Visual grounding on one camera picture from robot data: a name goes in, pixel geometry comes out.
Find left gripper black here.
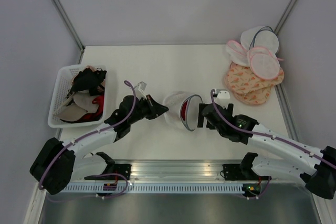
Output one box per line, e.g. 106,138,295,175
129,94,169,125

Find red bra from bag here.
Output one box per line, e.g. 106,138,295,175
180,100,188,121

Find pink trimmed mesh bag front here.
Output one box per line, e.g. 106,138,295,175
247,47,283,80

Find black bra in basket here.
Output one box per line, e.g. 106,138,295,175
70,68,107,96

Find floral orange laundry bag lower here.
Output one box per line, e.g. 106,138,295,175
233,87,271,105

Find white mesh laundry bag blue trim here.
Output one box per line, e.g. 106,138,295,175
163,91,203,132

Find beige bra in basket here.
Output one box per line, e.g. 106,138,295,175
54,94,99,123

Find right arm base black plate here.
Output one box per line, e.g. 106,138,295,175
222,164,254,181

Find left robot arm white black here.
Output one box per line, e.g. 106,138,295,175
29,95,169,195

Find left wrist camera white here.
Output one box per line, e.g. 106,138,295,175
134,81,146,100

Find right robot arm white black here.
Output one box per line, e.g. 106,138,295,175
198,103,335,200

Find right aluminium frame post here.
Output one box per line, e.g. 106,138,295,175
274,0,299,36

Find pink trimmed mesh bag back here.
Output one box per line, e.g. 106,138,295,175
226,40,249,67

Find aluminium rail front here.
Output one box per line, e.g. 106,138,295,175
36,158,323,183

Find white slotted cable duct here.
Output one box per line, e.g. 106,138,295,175
61,182,244,194

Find aluminium frame post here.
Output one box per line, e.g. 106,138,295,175
274,0,299,36
51,0,85,52

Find floral orange laundry bag upper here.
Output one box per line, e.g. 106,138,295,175
224,65,284,94

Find left arm base black plate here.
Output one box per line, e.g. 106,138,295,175
84,164,131,181

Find white mesh bag blue zipper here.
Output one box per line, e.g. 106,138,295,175
240,26,279,54

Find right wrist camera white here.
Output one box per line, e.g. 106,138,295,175
212,89,230,102

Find floral orange laundry bag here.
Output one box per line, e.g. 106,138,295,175
233,87,271,105
224,65,284,94

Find left aluminium frame post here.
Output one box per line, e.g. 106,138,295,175
51,0,85,52

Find pink trimmed mesh bag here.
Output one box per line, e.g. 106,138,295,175
226,40,249,67
247,47,283,80

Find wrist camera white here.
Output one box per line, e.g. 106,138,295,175
134,81,146,100
212,89,230,102

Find red bra in basket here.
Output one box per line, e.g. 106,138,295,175
79,95,104,123

